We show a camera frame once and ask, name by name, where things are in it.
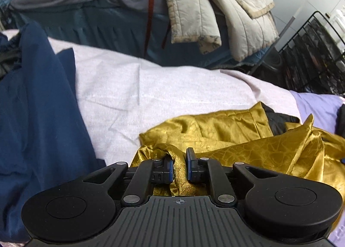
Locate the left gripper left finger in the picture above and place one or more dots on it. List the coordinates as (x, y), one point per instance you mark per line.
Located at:
(140, 181)

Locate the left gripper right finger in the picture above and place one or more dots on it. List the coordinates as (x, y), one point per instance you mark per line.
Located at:
(215, 177)

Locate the gold satin jacket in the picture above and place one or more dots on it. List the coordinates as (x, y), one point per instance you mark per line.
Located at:
(257, 136)

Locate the navy blue garment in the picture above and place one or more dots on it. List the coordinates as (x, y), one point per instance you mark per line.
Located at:
(44, 141)

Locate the purple floral bed sheet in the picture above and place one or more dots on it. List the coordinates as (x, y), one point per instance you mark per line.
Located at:
(324, 108)

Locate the black puffer jacket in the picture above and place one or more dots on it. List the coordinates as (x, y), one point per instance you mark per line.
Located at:
(340, 122)

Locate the teal bed skirt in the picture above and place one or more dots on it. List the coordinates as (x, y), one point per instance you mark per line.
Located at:
(102, 25)

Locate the cream quilted jacket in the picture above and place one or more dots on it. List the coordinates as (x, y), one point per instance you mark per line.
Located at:
(250, 25)

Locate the black wire rack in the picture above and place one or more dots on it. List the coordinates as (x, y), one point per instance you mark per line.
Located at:
(311, 60)

